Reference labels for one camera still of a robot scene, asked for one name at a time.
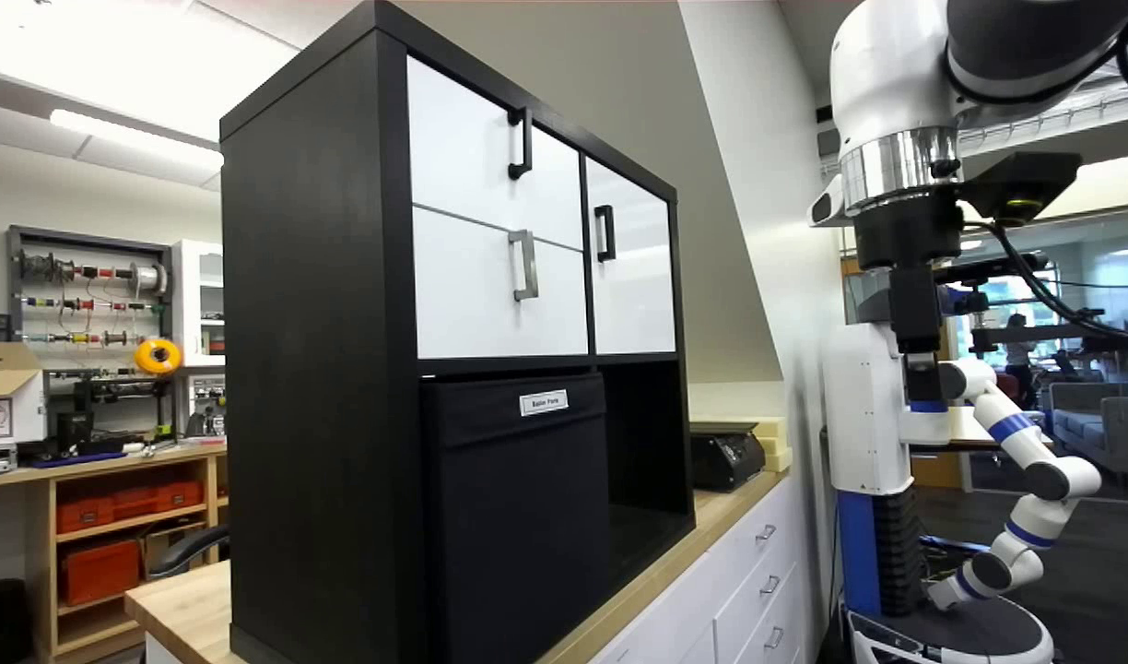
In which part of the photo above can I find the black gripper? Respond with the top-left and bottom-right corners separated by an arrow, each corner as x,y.
886,259 -> 953,362

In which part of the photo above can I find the white drawer with silver handle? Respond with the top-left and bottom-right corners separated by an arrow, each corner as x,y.
411,204 -> 593,362

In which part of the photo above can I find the white and blue mobile robot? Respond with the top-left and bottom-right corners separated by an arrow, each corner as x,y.
819,322 -> 1107,664

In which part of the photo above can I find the black device on counter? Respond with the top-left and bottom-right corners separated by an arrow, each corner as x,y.
690,419 -> 767,494

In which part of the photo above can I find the white cabinet door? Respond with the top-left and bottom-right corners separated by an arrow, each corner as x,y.
583,154 -> 677,362

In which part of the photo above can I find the white counter cabinet wooden top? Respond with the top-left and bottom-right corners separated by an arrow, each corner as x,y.
124,464 -> 830,664

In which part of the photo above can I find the black fabric storage bin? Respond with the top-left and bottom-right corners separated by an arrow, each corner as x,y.
418,368 -> 617,664

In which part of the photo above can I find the black cube shelf cabinet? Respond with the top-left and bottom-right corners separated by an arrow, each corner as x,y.
217,0 -> 699,664

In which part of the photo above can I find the yellow spool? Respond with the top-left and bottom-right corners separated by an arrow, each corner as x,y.
133,335 -> 187,381

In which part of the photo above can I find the row of small red bins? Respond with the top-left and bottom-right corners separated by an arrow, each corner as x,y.
56,478 -> 205,534

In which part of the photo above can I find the grey tool pegboard rack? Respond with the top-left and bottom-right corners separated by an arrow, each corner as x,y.
3,221 -> 182,460

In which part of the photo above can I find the large red bin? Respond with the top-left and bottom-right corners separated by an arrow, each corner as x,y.
59,534 -> 146,607

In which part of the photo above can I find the wooden workbench shelf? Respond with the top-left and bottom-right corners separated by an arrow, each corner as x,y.
0,439 -> 231,664

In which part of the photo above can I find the cardboard box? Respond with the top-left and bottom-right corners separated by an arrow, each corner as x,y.
0,342 -> 48,454

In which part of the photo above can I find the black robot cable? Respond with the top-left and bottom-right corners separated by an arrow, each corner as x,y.
983,216 -> 1128,348

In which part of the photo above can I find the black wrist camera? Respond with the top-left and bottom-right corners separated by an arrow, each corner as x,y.
956,146 -> 1083,229

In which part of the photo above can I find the white drawer with black handle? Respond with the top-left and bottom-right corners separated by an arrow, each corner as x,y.
406,52 -> 588,251

